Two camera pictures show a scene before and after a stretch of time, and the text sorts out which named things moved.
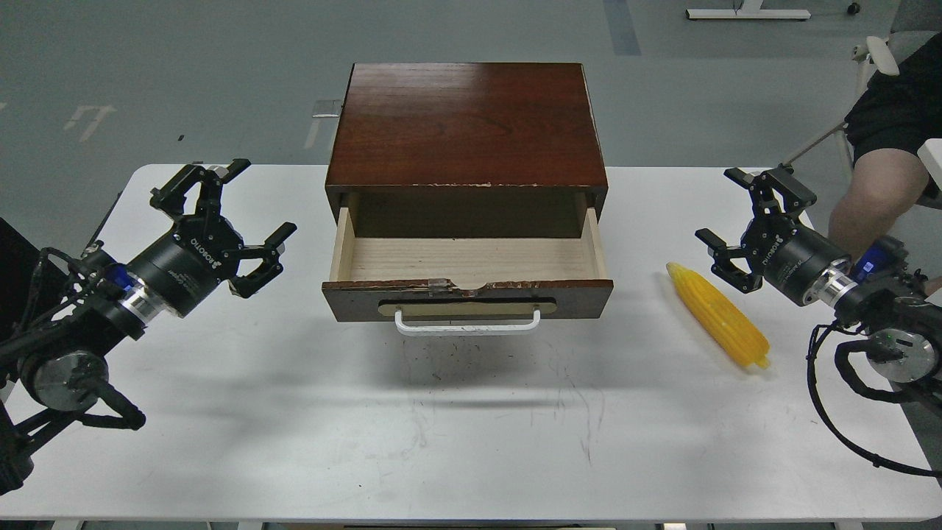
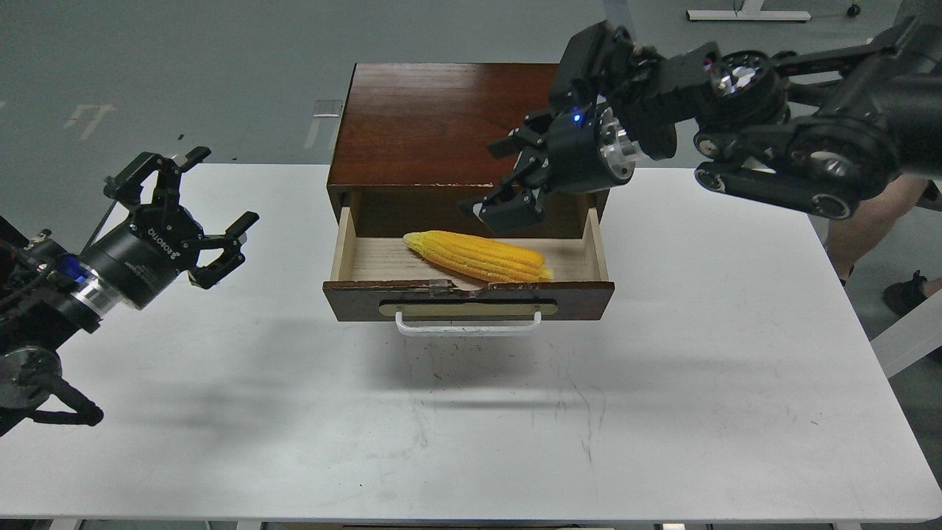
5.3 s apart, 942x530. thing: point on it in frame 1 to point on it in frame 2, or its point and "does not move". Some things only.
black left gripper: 178,273 to 135,260
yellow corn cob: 721,318 to 481,257
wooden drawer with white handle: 466,285 does not move
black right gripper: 790,257 to 589,152
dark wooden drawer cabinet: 475,150 does not move
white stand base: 749,9 does not move
